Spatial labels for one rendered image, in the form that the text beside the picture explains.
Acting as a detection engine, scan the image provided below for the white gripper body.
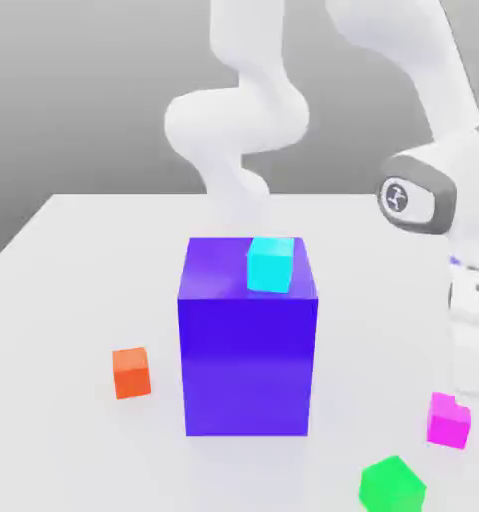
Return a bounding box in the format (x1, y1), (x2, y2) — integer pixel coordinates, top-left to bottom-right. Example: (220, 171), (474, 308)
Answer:
(447, 270), (479, 398)

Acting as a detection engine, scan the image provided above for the small magenta cube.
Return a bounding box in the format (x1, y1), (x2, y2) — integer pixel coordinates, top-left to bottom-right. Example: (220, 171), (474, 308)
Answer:
(425, 391), (472, 450)

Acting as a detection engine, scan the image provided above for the small green cube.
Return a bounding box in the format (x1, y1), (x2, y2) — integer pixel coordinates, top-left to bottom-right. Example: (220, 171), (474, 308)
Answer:
(357, 454), (428, 512)

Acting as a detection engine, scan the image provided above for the small cyan cube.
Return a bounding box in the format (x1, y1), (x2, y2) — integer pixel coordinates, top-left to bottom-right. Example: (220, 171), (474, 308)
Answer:
(246, 236), (296, 294)

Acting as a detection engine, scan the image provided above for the small orange cube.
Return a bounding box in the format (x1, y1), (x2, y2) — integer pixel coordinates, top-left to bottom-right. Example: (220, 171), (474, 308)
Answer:
(111, 346), (152, 400)

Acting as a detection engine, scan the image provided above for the large purple box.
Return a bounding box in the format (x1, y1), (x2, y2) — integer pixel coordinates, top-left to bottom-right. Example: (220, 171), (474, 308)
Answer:
(177, 236), (319, 438)

